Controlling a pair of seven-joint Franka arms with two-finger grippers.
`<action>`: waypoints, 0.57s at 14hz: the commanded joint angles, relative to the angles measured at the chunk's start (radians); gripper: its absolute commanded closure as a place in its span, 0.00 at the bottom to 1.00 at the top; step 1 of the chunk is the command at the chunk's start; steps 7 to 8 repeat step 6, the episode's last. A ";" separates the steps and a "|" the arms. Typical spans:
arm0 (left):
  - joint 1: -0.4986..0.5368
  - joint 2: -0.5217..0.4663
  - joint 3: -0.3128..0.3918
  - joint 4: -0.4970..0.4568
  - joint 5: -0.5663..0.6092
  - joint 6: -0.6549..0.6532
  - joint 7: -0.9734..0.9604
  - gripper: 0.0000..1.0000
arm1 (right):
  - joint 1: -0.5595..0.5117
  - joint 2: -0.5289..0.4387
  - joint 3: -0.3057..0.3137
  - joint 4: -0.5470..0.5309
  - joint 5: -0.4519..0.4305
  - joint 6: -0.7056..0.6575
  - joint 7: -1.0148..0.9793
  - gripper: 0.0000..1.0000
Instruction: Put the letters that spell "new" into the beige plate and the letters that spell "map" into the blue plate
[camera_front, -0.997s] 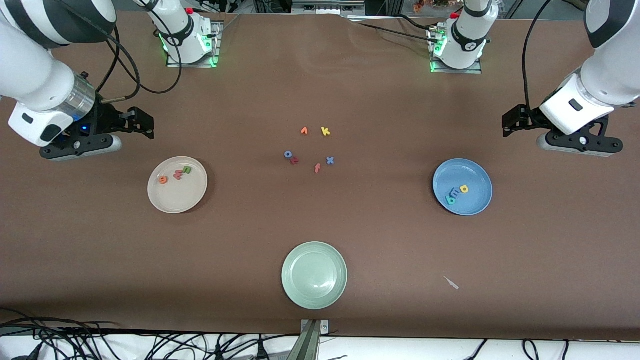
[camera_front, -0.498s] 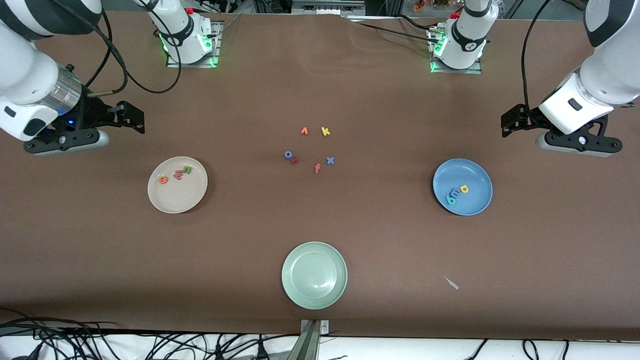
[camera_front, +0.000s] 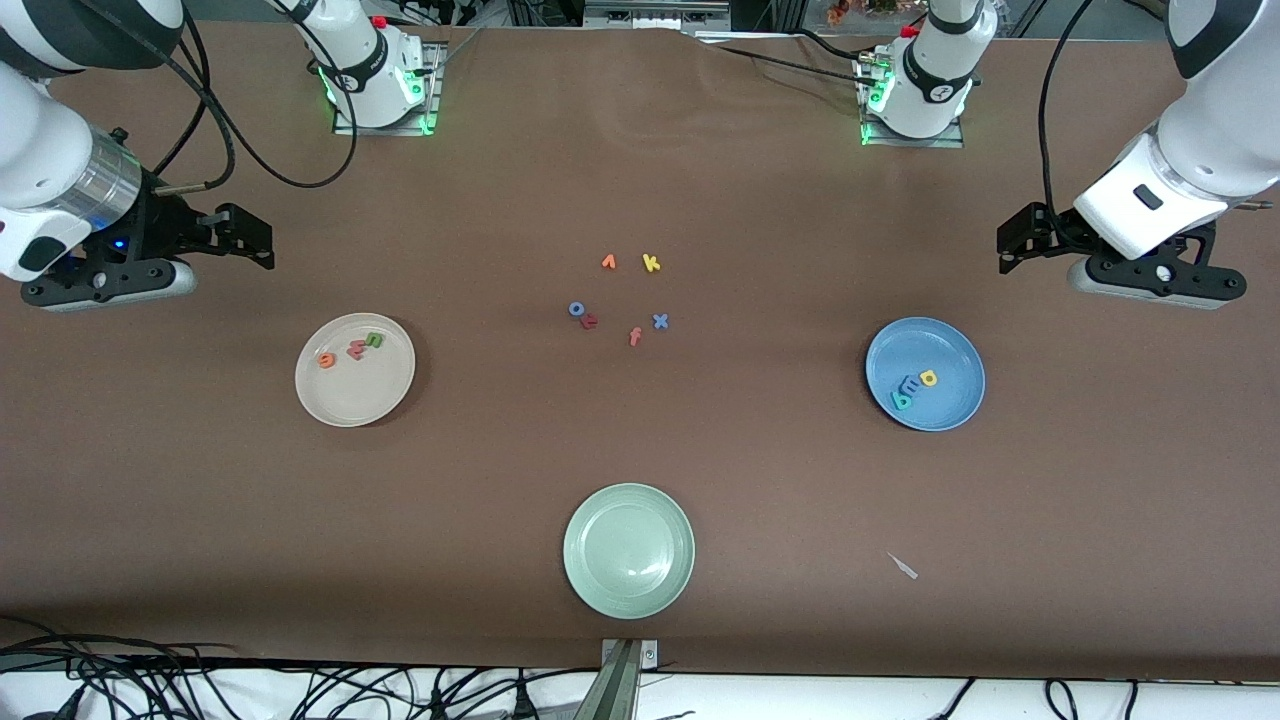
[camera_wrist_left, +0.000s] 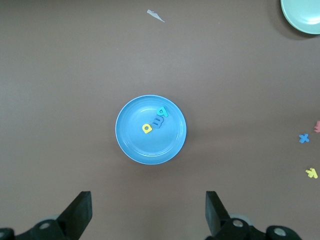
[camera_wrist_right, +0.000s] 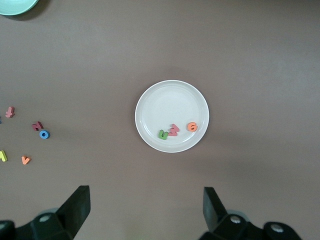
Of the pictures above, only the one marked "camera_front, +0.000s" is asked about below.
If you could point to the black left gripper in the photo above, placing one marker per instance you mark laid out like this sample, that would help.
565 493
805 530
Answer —
1058 232

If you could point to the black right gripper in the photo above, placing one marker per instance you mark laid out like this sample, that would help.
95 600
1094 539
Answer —
163 228

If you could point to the blue foam letter m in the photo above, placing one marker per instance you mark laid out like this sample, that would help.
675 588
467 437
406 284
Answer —
912 386

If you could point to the teal foam letter p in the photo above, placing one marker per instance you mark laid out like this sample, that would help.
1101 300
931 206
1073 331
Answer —
901 401

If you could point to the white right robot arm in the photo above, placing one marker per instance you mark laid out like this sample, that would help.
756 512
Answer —
40 150

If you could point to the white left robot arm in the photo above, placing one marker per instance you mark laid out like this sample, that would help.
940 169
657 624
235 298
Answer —
1220 130

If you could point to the beige plate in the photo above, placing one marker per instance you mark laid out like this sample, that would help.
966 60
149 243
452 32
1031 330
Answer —
350 395

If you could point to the blue plate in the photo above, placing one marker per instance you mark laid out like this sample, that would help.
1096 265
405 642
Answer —
945 410

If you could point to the brown table cover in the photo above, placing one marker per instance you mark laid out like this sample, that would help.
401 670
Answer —
200 500

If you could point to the small white paper scrap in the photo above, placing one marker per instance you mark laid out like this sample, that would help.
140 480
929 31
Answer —
904 568

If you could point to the pale green plate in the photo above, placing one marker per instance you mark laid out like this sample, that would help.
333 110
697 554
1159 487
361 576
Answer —
628 550

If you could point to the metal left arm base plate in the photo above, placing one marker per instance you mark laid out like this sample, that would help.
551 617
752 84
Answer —
920 143

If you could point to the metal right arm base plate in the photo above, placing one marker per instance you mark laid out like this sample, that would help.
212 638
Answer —
400 129

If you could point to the metal table edge bracket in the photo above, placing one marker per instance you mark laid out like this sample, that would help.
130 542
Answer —
625 690

